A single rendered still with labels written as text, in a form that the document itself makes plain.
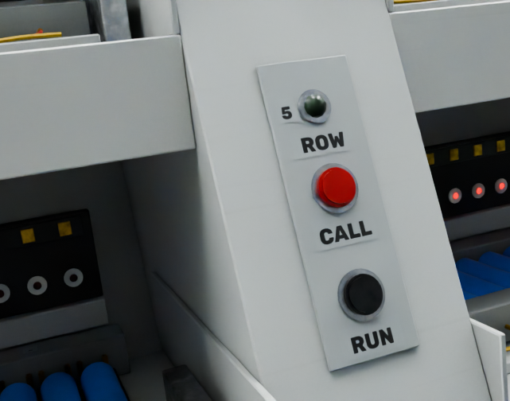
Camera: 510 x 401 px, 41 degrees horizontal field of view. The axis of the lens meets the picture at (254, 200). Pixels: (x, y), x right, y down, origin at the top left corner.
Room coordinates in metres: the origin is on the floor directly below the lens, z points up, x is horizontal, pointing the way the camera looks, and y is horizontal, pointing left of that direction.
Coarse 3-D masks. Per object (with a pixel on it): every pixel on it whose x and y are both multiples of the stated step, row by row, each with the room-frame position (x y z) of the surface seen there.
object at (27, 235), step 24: (48, 216) 0.39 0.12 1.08; (72, 216) 0.39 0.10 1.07; (0, 240) 0.38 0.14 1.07; (24, 240) 0.38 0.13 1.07; (48, 240) 0.39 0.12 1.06; (72, 240) 0.39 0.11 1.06; (0, 264) 0.38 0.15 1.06; (24, 264) 0.39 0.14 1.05; (48, 264) 0.39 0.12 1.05; (72, 264) 0.40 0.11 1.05; (96, 264) 0.40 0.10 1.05; (24, 288) 0.39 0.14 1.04; (48, 288) 0.40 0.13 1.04; (72, 288) 0.40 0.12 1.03; (96, 288) 0.41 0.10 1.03; (0, 312) 0.39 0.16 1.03; (24, 312) 0.39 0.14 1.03
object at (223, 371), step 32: (160, 288) 0.39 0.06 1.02; (0, 320) 0.39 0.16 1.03; (32, 320) 0.39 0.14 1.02; (64, 320) 0.40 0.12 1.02; (96, 320) 0.40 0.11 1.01; (160, 320) 0.41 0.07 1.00; (192, 320) 0.33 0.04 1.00; (160, 352) 0.42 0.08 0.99; (192, 352) 0.34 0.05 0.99; (224, 352) 0.29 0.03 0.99; (128, 384) 0.38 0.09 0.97; (160, 384) 0.38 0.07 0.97; (192, 384) 0.31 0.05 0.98; (224, 384) 0.30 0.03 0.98; (256, 384) 0.26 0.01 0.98
